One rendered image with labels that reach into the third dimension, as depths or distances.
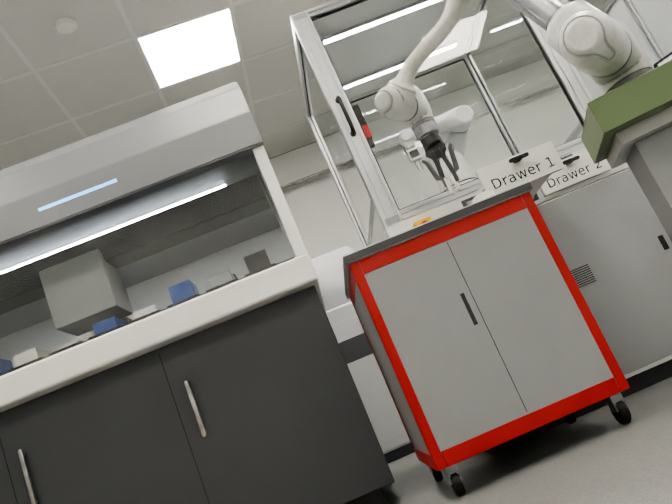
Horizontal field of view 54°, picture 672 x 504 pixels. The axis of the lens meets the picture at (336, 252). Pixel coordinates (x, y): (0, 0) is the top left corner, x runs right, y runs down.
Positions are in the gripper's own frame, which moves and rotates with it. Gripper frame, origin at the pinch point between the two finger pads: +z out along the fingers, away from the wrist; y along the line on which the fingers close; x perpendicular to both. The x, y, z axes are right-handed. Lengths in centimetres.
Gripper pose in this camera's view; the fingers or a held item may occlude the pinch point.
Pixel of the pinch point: (452, 184)
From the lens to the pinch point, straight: 244.4
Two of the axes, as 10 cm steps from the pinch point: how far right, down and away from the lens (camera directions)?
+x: -5.1, 0.0, -8.6
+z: 3.9, 8.9, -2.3
